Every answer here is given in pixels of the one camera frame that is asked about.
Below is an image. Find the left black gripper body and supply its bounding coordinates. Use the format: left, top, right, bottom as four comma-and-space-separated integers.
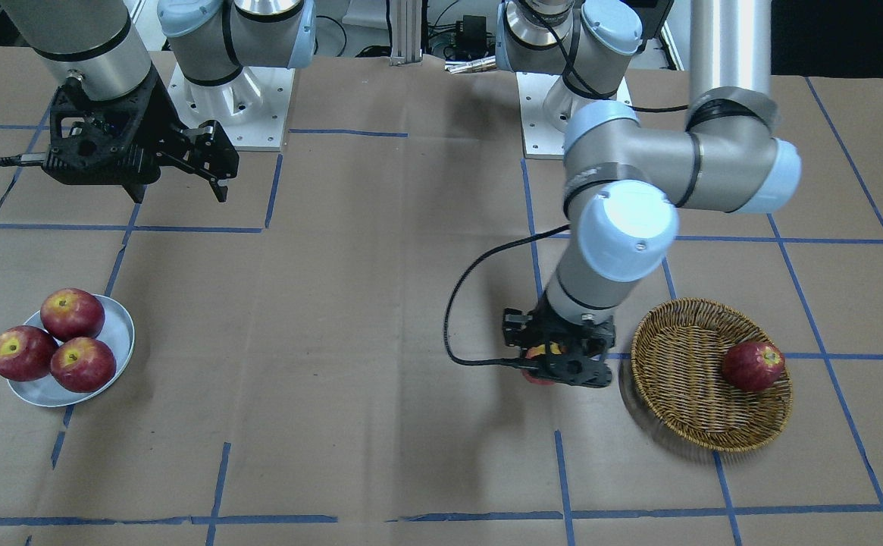
501, 300, 615, 359

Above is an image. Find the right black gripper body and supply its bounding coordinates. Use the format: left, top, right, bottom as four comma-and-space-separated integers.
120, 72, 240, 204

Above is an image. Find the yellow-red apple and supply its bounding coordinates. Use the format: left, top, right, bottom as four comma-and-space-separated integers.
521, 342, 565, 386

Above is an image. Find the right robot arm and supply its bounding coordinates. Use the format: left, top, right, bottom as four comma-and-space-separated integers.
1, 1, 315, 203

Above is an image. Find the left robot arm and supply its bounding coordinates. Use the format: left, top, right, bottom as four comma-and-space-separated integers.
496, 1, 802, 356

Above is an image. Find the woven wicker basket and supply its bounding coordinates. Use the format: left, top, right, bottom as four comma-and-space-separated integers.
631, 297, 794, 455

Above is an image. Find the plate apple back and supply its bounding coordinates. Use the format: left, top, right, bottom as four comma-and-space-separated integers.
39, 289, 105, 342
0, 325, 58, 381

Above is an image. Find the plate apple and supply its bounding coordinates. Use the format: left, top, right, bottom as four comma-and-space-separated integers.
39, 289, 105, 342
50, 337, 117, 393
0, 325, 58, 381

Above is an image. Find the plate apple front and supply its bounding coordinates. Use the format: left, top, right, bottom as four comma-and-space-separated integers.
50, 337, 117, 393

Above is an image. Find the dark red basket apple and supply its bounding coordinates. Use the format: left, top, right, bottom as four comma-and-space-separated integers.
721, 341, 785, 393

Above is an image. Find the black power adapter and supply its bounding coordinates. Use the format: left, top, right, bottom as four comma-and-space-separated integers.
456, 14, 487, 49

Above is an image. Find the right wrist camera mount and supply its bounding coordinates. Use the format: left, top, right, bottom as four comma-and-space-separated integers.
40, 77, 161, 202

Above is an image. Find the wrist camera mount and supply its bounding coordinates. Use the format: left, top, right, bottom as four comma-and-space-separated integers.
523, 353, 613, 388
40, 77, 161, 202

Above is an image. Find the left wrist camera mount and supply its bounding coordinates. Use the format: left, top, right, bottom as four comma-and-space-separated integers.
523, 353, 613, 388

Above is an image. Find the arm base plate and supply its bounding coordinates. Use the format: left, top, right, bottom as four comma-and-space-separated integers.
516, 72, 596, 160
168, 66, 298, 152

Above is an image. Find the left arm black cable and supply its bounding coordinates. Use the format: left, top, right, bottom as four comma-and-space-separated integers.
443, 224, 572, 369

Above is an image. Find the aluminium frame post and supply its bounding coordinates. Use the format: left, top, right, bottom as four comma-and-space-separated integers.
387, 0, 426, 67

